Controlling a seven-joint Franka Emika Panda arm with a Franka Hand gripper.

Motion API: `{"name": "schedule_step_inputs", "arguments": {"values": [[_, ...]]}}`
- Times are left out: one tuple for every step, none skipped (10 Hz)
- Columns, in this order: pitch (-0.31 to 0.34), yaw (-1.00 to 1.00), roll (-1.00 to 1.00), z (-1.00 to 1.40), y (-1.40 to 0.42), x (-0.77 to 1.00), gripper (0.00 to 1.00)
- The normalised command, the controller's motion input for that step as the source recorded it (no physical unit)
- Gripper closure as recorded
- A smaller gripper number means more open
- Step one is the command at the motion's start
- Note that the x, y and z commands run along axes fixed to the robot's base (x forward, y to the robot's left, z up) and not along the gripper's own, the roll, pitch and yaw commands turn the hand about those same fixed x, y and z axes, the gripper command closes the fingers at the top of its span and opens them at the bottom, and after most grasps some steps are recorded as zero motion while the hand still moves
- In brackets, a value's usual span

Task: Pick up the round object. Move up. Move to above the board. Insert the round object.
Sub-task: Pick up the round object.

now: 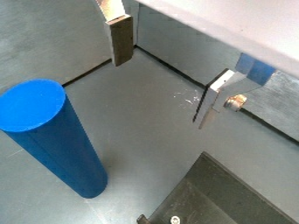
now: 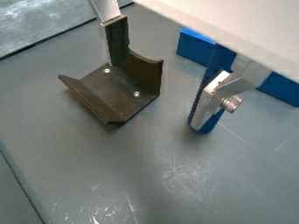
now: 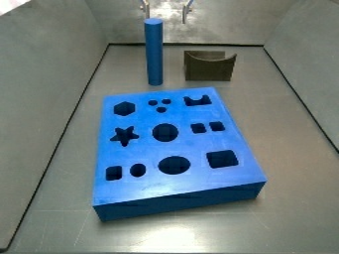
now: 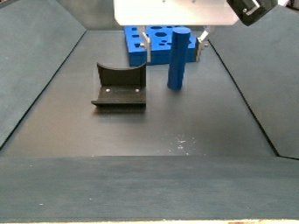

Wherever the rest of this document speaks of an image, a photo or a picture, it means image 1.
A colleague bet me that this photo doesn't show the black curved holder stand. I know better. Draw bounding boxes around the black curved holder stand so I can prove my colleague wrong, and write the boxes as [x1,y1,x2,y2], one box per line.
[136,151,299,224]

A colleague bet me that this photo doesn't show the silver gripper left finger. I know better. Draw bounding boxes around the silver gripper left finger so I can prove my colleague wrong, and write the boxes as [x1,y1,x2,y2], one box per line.
[95,0,133,67]

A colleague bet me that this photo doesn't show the blue round cylinder peg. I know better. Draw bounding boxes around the blue round cylinder peg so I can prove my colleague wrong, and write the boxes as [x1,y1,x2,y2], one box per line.
[0,79,108,199]

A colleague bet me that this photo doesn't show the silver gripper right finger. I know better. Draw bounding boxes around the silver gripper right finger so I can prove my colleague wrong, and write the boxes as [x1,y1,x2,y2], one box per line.
[192,53,276,128]

